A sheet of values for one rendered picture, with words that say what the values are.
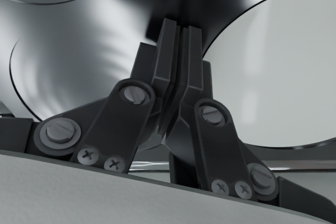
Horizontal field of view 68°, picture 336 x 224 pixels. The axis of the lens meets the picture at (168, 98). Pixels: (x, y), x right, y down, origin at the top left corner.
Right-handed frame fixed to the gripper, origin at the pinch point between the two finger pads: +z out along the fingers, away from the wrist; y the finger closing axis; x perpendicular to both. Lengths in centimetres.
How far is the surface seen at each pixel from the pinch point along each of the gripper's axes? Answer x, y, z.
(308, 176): -8.1, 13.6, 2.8
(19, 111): -7.4, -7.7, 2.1
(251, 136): -4.2, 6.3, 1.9
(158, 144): -7.5, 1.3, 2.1
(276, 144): -4.4, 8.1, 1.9
